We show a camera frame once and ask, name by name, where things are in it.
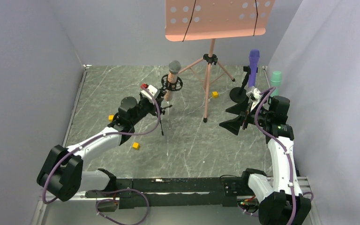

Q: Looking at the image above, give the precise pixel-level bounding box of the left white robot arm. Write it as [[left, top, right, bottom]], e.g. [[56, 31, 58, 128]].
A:
[[37, 97, 162, 204]]

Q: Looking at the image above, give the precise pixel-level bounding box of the yellow cube left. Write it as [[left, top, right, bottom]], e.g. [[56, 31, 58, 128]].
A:
[[108, 114, 114, 122]]

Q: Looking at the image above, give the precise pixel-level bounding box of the glitter silver-head microphone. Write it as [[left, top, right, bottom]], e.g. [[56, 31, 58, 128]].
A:
[[164, 60, 181, 102]]

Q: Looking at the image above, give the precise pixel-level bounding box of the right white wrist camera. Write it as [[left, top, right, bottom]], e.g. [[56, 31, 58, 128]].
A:
[[246, 86, 262, 104]]

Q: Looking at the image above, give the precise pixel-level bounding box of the yellow cube near music stand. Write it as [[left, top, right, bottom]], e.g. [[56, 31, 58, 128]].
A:
[[212, 91, 219, 98]]

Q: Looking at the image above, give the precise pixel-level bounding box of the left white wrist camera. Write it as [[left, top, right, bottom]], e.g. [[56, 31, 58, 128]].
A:
[[140, 83, 160, 103]]

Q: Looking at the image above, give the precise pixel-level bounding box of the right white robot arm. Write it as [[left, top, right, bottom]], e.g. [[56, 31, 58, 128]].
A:
[[219, 96, 311, 225]]

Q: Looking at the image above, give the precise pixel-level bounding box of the mint green microphone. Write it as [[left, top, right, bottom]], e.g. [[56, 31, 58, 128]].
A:
[[270, 71, 282, 97]]

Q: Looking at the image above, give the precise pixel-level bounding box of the purple microphone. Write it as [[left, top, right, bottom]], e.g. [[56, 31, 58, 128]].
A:
[[248, 49, 260, 88]]

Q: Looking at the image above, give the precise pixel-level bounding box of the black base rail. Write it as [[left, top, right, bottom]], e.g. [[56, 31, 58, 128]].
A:
[[85, 176, 253, 209]]

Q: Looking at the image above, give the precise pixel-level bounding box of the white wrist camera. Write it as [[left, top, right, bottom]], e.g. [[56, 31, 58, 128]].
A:
[[140, 83, 160, 103], [246, 86, 262, 104]]

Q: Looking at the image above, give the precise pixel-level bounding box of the pink music stand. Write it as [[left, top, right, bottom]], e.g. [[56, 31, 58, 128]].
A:
[[165, 0, 275, 122]]

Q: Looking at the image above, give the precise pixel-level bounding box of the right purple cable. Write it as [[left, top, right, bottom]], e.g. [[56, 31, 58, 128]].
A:
[[239, 87, 314, 225]]

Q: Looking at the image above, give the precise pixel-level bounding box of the yellow cube front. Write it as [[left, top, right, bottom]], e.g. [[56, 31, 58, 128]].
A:
[[132, 142, 140, 150]]

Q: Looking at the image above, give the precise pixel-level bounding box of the black shock-mount tripod stand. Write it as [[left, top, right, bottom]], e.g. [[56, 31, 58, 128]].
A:
[[158, 74, 184, 136]]

